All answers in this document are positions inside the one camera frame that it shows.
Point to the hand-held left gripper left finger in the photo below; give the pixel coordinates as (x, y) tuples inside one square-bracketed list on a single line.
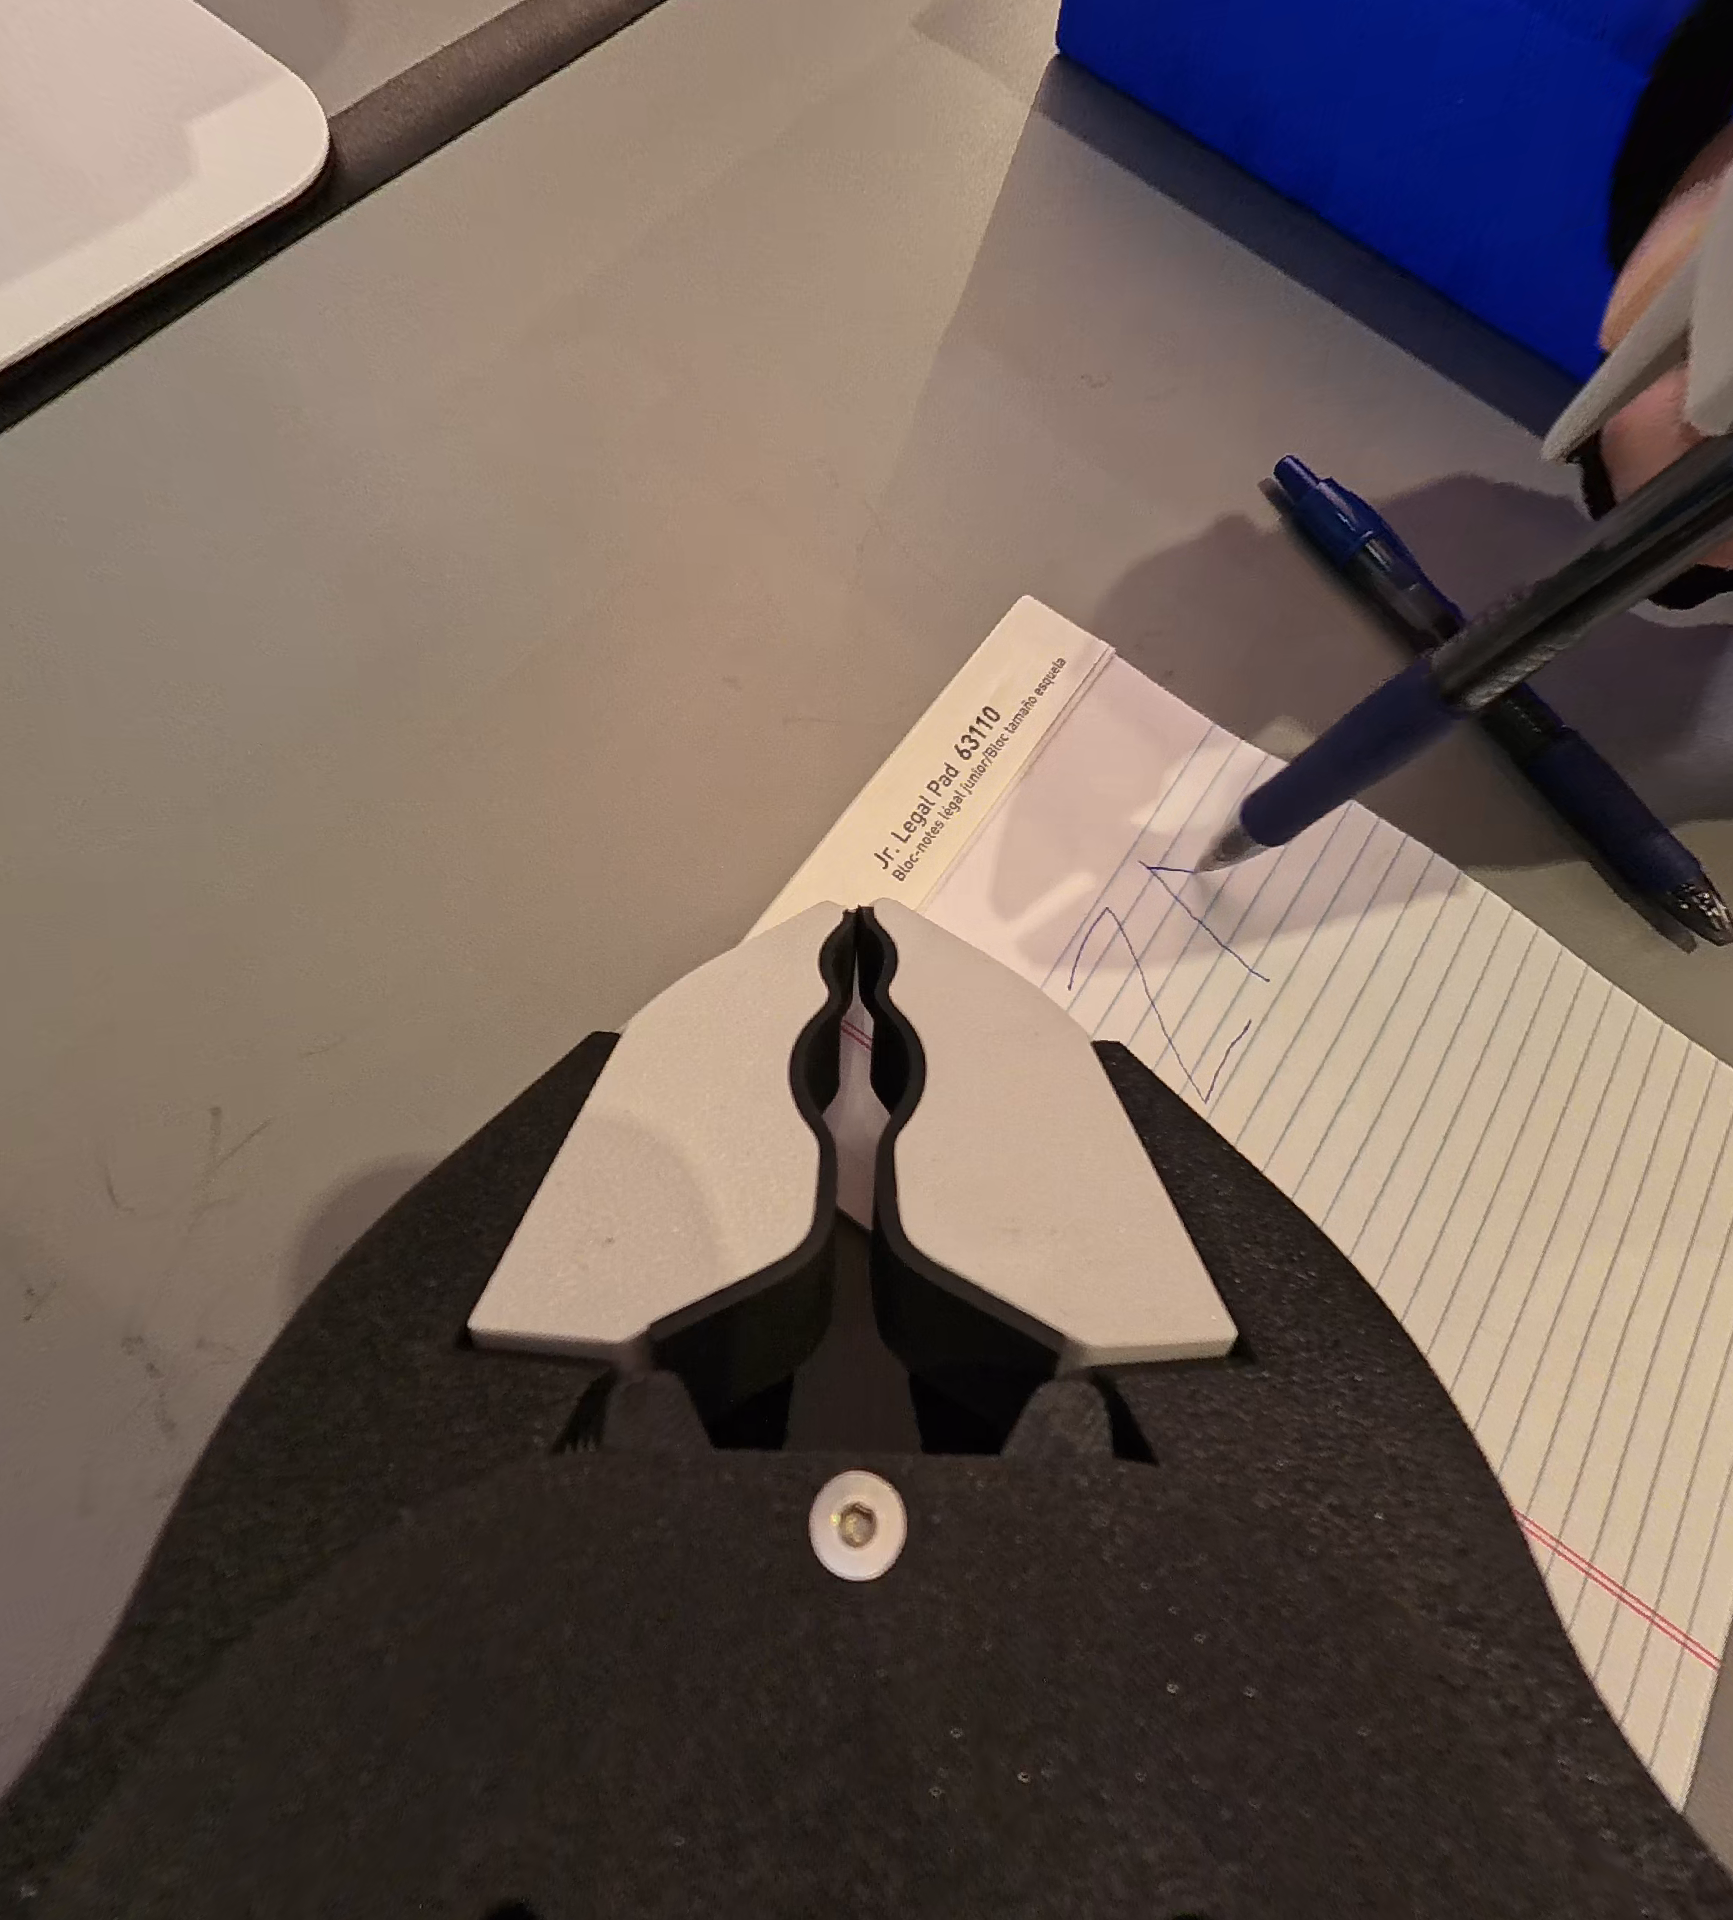
[(657, 1172)]

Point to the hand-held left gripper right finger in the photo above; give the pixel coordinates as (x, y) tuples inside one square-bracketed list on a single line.
[(1045, 1185)]

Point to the blue retractable pen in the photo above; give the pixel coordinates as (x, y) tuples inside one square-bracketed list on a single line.
[(1331, 767), (1603, 793)]

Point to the white lined notepad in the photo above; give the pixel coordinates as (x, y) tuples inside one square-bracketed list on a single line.
[(1479, 1202)]

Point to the person's right hand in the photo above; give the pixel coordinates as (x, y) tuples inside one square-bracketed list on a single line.
[(1660, 239)]

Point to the blue plastic bin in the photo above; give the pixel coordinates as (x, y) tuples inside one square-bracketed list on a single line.
[(1331, 137)]

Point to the white and wood document stand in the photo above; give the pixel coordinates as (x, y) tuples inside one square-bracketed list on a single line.
[(56, 181)]

